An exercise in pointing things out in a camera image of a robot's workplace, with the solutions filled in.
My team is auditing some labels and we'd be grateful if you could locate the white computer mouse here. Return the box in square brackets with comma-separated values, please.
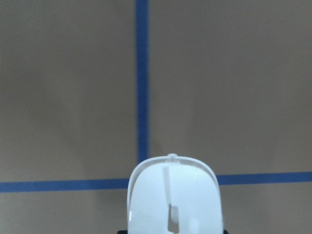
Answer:
[127, 154, 224, 234]

